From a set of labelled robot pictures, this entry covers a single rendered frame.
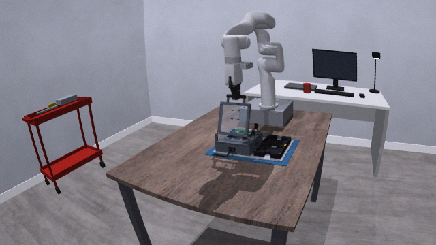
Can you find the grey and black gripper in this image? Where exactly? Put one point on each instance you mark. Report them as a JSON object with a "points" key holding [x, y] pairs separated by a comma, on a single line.
{"points": [[233, 74]]}

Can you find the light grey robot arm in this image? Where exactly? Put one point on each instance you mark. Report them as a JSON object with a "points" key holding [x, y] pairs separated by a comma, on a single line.
{"points": [[254, 21]]}

